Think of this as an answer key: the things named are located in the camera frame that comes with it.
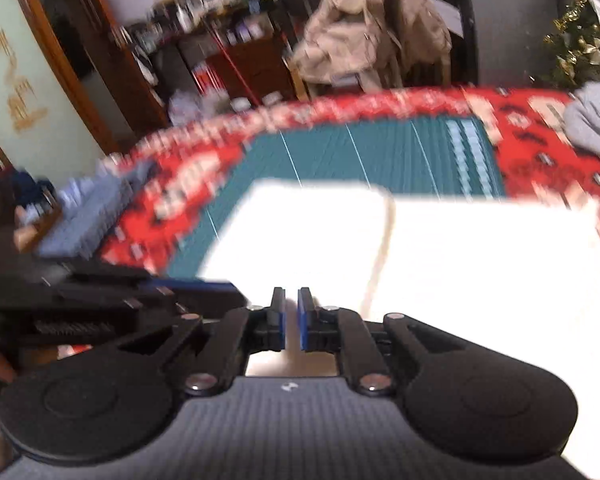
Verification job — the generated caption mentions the white knit sweater vest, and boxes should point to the white knit sweater vest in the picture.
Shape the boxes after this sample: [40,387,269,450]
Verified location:
[199,179,600,479]

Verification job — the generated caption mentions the cardboard box of clothes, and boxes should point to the cardboard box of clothes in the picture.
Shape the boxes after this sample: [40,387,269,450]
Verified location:
[0,167,62,252]

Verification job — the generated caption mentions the folded blue jeans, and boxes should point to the folded blue jeans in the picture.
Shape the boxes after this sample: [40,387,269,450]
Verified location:
[34,159,157,259]

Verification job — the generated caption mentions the green cutting mat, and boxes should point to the green cutting mat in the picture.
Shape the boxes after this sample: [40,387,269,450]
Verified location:
[166,115,506,278]

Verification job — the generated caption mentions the cluttered dark desk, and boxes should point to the cluttered dark desk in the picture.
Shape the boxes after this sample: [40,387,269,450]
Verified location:
[109,0,477,126]

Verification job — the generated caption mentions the red christmas pattern blanket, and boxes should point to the red christmas pattern blanket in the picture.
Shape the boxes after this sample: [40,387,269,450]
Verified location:
[102,89,600,274]

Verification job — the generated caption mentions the beige jacket on chair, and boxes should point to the beige jacket on chair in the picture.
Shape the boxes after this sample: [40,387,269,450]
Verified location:
[290,0,452,93]

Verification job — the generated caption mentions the grey knit sweater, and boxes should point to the grey knit sweater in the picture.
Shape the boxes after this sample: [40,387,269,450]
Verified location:
[564,82,600,159]

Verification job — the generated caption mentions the small christmas tree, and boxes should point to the small christmas tree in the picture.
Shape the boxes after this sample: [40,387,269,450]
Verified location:
[543,0,600,90]

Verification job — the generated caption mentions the grey refrigerator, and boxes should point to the grey refrigerator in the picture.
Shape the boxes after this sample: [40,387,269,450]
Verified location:
[471,0,558,88]

